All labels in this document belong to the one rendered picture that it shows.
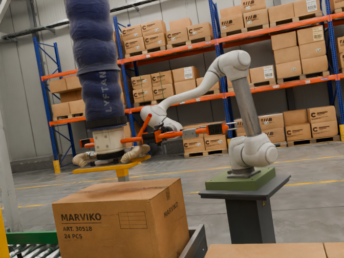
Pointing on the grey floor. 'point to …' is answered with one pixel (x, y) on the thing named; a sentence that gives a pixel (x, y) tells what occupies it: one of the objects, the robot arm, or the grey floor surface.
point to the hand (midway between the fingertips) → (154, 136)
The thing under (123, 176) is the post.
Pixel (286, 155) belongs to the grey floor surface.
